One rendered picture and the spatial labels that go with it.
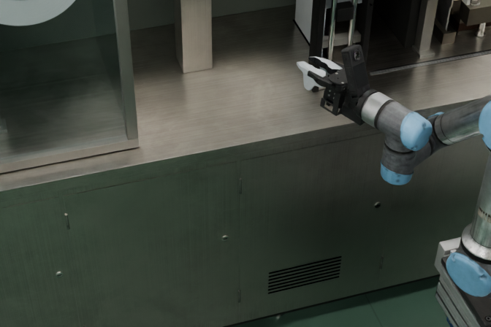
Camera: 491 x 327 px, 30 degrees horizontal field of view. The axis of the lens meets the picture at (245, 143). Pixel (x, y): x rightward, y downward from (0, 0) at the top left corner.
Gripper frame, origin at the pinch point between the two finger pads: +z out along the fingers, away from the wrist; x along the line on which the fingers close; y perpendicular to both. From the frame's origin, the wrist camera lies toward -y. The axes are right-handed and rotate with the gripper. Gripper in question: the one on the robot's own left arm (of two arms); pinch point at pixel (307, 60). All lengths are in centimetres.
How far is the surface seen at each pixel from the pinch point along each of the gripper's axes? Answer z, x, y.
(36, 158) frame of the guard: 46, -46, 38
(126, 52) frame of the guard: 34.8, -27.0, 6.3
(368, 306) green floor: -1, 57, 117
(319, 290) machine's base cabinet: 7, 36, 103
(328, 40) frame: 18.9, 31.9, 13.3
